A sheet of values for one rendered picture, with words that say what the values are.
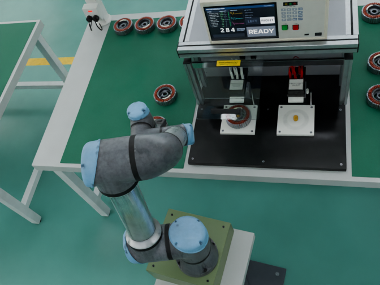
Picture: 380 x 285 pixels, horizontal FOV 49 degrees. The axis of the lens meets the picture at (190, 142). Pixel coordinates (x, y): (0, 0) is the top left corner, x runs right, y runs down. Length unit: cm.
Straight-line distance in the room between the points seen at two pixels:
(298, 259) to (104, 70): 144
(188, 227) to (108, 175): 40
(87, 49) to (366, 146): 154
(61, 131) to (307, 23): 127
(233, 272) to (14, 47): 188
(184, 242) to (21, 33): 191
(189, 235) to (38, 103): 240
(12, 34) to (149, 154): 200
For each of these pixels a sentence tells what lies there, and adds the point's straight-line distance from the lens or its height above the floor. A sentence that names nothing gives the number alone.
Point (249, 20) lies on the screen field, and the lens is 158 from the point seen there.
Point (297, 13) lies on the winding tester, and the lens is 155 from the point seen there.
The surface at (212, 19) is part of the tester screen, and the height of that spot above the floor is 124.
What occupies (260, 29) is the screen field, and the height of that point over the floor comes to 118.
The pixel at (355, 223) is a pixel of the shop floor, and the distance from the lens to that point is 246.
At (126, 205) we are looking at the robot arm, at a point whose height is 131.
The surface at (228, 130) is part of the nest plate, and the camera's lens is 182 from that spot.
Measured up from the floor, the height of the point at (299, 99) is 88.
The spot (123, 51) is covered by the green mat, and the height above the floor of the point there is 75.
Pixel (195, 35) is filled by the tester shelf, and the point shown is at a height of 111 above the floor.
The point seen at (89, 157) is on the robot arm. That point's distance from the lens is 103.
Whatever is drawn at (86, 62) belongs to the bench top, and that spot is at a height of 75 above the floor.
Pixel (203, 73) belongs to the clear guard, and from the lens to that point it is 166.
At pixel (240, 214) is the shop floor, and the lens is 248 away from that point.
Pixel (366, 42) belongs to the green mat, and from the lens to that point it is 214.
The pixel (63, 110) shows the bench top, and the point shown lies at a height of 75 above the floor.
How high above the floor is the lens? 229
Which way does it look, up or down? 56 degrees down
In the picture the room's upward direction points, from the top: 24 degrees counter-clockwise
